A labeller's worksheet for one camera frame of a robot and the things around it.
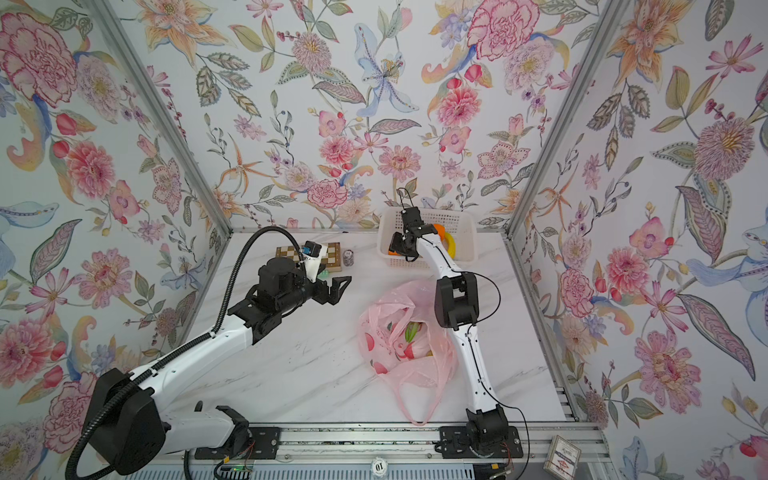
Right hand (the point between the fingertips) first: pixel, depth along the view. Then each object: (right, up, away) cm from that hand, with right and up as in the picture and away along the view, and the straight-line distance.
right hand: (395, 243), depth 111 cm
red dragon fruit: (+6, -30, -19) cm, 36 cm away
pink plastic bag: (+2, -29, -21) cm, 36 cm away
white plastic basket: (+25, +8, +3) cm, 26 cm away
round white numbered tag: (-5, -52, -45) cm, 69 cm away
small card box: (+38, -53, -39) cm, 77 cm away
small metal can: (-17, -5, -3) cm, 18 cm away
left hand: (-15, -9, -33) cm, 37 cm away
